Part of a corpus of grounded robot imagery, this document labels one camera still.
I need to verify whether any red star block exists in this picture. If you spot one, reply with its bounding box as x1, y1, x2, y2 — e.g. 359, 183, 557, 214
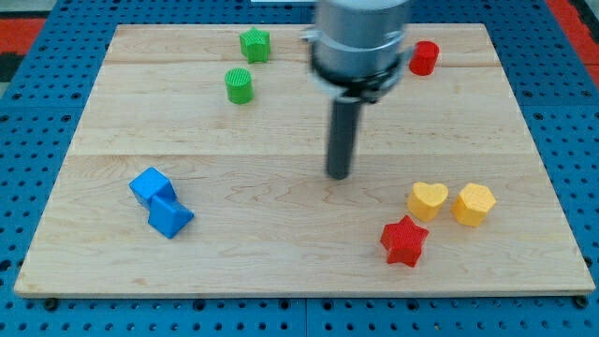
380, 215, 430, 268

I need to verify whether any red cylinder block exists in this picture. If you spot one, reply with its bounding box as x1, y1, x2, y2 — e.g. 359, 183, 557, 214
409, 40, 440, 76

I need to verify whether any wooden board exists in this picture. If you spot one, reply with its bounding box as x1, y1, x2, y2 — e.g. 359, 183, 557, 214
14, 23, 595, 299

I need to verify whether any blue triangle block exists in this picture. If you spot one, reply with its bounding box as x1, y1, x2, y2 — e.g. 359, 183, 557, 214
148, 196, 195, 239

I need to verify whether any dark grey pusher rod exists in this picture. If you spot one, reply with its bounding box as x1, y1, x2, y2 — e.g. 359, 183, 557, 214
326, 97, 362, 180

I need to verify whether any yellow heart block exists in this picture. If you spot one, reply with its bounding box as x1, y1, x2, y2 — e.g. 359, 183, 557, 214
406, 182, 448, 222

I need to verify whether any green star block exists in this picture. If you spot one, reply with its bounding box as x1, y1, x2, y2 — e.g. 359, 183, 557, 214
240, 27, 270, 64

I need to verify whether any blue cube block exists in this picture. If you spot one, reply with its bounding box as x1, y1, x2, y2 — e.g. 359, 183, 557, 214
128, 167, 177, 210

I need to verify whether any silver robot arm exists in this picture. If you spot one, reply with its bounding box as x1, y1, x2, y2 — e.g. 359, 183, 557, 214
303, 0, 412, 103

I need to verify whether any yellow hexagon block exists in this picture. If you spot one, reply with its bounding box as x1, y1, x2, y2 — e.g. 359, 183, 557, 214
451, 183, 496, 227

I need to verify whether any green cylinder block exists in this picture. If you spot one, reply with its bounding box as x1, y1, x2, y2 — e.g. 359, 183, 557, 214
225, 67, 254, 105

